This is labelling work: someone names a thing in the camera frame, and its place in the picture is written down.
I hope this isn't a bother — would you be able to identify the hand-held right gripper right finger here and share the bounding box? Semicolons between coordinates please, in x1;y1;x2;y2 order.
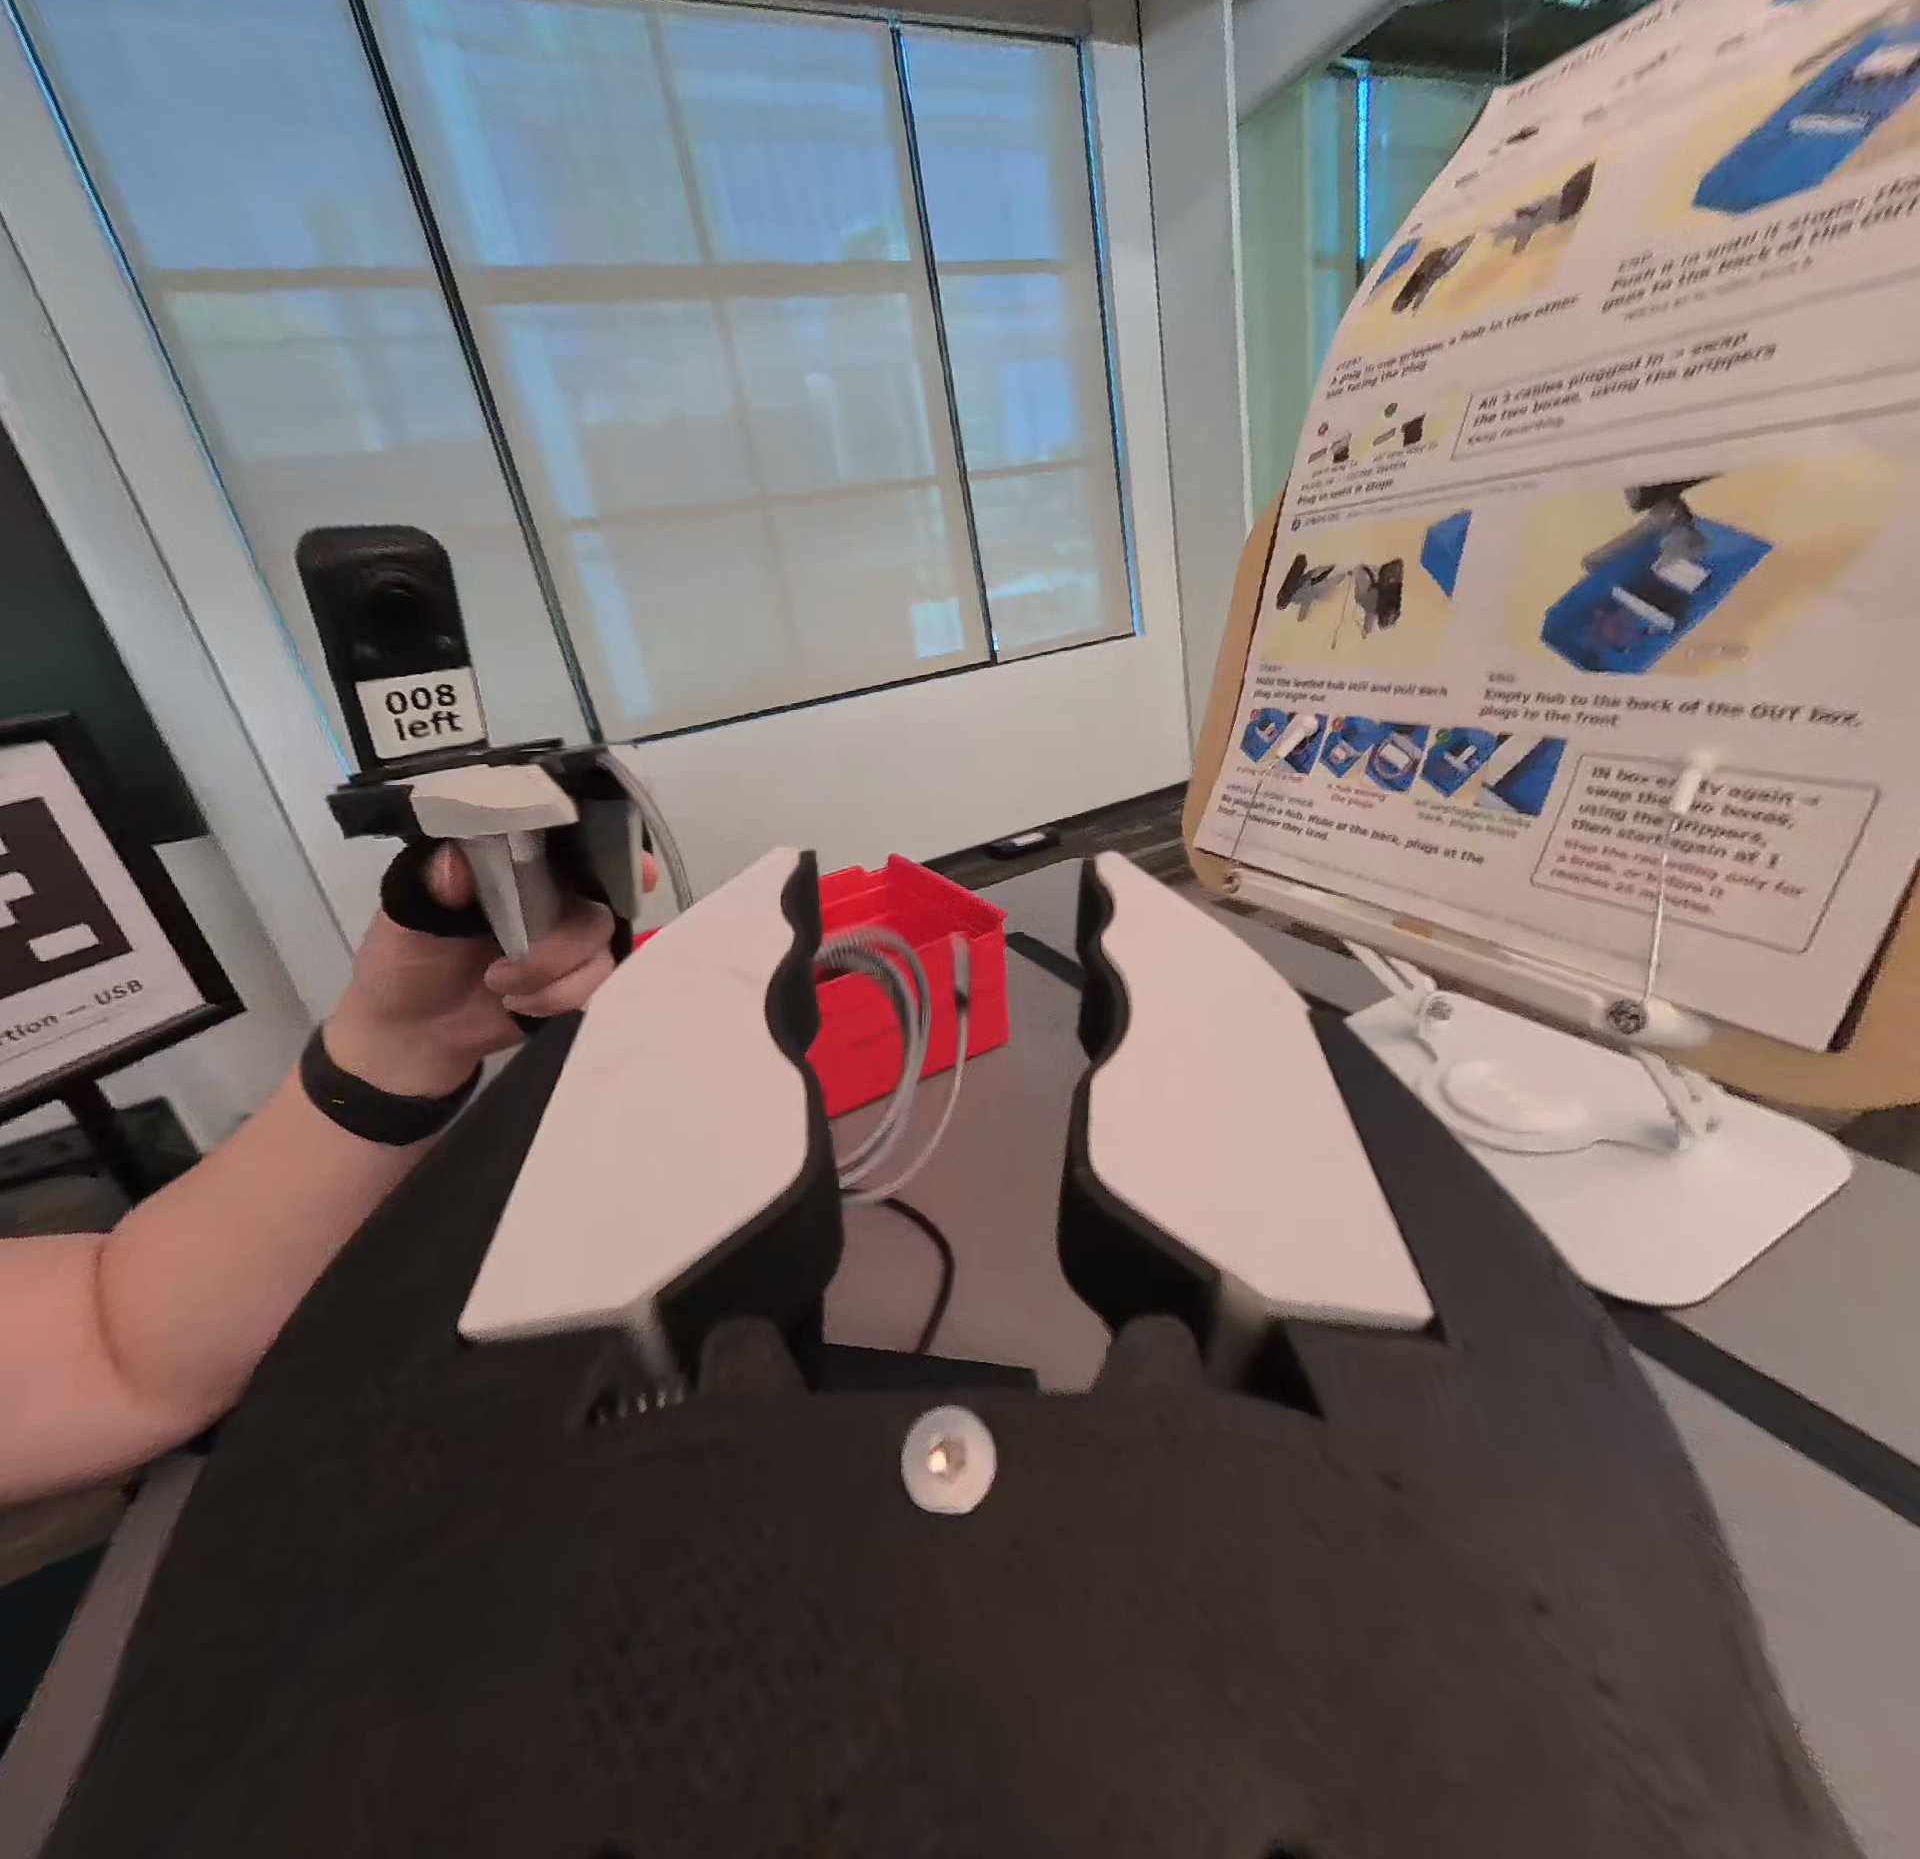
1059;854;1436;1391

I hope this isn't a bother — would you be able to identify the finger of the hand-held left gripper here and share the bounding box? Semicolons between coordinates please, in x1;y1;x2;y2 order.
405;768;582;841

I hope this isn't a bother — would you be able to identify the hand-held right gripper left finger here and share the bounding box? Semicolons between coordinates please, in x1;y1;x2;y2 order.
457;845;842;1408

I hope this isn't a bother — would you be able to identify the grey braided usb cable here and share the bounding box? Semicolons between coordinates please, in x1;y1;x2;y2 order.
606;747;978;1198

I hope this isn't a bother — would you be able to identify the red plastic bin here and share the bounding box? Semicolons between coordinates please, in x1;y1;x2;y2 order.
626;854;1010;1121

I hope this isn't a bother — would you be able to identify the person's left forearm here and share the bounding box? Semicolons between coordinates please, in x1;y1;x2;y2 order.
0;1087;452;1506

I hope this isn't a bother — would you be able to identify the person's left hand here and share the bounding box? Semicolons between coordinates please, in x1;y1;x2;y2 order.
324;838;662;1096

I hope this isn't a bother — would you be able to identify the black wristband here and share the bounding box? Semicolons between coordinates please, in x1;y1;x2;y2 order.
296;1022;485;1150

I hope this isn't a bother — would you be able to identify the large window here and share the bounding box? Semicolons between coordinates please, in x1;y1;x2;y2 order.
0;0;1145;751

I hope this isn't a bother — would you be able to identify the black framed sign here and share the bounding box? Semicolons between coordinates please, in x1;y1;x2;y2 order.
0;711;250;1117

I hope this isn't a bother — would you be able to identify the white document stand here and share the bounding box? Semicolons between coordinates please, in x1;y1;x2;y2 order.
1228;854;1859;1308

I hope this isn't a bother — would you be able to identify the printed instruction poster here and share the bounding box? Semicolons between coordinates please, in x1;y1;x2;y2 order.
1221;0;1920;1057

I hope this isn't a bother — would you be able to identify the thin black hub cable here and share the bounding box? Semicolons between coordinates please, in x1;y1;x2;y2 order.
883;1196;958;1359

